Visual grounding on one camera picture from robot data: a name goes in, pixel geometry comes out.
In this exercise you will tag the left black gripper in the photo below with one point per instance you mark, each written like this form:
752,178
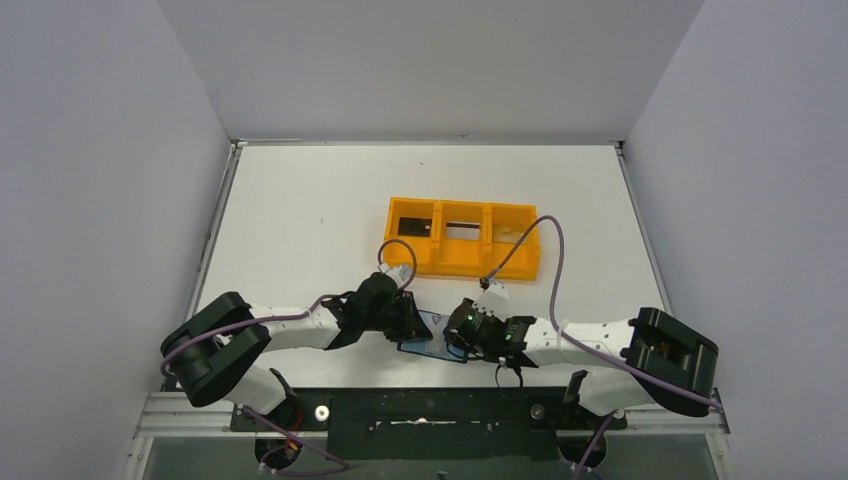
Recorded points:
407,317

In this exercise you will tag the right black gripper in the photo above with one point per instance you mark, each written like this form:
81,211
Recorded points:
458,341

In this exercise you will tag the blue leather card holder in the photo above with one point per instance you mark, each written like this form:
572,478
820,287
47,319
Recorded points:
436,347

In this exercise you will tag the black VIP credit card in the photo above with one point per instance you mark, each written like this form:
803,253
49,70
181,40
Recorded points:
414,227

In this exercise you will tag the orange three-compartment tray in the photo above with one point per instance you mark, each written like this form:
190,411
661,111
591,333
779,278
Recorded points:
460,243

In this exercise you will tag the gold credit card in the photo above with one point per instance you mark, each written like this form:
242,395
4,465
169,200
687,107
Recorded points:
507,235

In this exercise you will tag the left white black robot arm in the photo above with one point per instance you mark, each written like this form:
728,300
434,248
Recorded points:
212,355

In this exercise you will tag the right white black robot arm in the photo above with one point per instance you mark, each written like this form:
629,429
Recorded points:
652,358

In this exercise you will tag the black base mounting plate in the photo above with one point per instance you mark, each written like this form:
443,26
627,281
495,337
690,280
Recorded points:
365,424

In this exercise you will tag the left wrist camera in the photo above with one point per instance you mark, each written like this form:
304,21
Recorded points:
401,274

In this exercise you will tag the aluminium frame rail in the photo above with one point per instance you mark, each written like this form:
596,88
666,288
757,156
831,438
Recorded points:
170,414

